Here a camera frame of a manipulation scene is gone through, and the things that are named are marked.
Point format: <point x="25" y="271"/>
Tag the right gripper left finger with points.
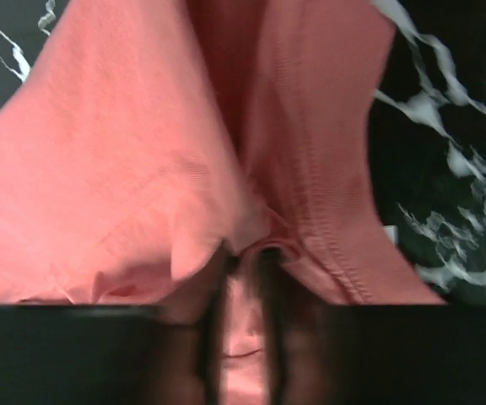
<point x="167" y="353"/>

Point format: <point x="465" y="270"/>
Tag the salmon pink t shirt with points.
<point x="154" y="138"/>

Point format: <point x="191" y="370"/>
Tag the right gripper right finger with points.
<point x="318" y="353"/>

